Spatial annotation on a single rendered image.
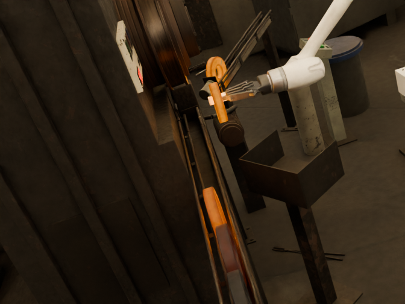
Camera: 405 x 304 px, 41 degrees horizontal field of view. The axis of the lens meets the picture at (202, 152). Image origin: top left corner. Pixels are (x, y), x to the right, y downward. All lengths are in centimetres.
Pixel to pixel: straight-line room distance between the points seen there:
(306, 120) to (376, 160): 43
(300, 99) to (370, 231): 86
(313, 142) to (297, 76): 113
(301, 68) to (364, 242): 86
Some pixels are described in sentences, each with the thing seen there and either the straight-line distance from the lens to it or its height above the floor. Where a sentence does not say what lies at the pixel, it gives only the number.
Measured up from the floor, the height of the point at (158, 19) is 120.
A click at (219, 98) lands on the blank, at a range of 198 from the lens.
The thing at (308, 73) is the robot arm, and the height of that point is 83.
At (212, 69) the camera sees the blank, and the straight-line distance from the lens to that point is 268.
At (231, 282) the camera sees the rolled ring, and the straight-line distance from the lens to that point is 133.
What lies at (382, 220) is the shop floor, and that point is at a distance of 259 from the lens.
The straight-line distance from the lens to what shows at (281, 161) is 198.
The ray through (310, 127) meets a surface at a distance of 307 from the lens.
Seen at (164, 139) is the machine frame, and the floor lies 87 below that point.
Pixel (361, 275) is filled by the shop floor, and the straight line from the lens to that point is 234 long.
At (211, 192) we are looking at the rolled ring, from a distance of 160.
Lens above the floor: 160
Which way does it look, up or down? 26 degrees down
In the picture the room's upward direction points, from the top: 21 degrees counter-clockwise
